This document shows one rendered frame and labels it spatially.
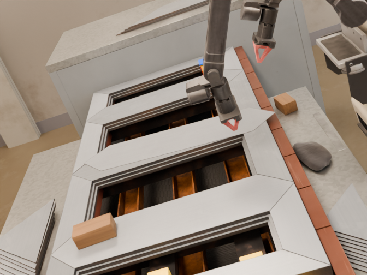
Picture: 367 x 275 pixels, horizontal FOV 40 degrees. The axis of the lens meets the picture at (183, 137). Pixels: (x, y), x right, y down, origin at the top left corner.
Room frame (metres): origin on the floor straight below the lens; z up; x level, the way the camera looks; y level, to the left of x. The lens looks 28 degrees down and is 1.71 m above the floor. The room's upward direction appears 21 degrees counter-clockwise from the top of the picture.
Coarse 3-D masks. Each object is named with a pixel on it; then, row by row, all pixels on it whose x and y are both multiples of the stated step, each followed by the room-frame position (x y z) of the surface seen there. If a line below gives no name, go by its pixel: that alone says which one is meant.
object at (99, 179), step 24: (192, 72) 2.29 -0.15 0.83; (120, 96) 2.33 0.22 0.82; (120, 120) 2.01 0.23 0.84; (216, 144) 1.52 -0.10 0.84; (240, 144) 1.50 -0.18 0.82; (120, 168) 1.59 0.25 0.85; (144, 168) 1.54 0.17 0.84; (96, 192) 1.53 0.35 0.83; (264, 216) 1.07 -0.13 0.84; (192, 240) 1.09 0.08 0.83; (96, 264) 1.13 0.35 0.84; (120, 264) 1.11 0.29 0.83
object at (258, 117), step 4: (252, 108) 1.66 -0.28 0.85; (252, 112) 1.62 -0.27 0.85; (256, 112) 1.61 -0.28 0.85; (260, 112) 1.60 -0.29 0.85; (264, 112) 1.59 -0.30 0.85; (252, 116) 1.60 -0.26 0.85; (256, 116) 1.59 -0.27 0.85; (260, 116) 1.58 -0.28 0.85; (264, 116) 1.56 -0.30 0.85; (252, 120) 1.57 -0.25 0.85; (256, 120) 1.56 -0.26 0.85; (260, 120) 1.55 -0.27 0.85; (264, 120) 1.54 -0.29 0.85; (252, 124) 1.54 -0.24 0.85; (256, 124) 1.53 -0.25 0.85; (260, 124) 1.52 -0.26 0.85; (252, 128) 1.51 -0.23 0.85
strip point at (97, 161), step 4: (108, 148) 1.77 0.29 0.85; (100, 152) 1.76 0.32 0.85; (104, 152) 1.75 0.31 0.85; (96, 156) 1.74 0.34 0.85; (100, 156) 1.73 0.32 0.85; (104, 156) 1.72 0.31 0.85; (88, 160) 1.73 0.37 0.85; (92, 160) 1.72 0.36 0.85; (96, 160) 1.71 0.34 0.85; (100, 160) 1.70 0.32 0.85; (104, 160) 1.69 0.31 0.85; (88, 164) 1.70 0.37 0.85; (92, 164) 1.69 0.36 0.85; (96, 164) 1.68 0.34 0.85; (100, 164) 1.67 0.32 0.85; (96, 168) 1.65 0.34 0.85; (100, 168) 1.64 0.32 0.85
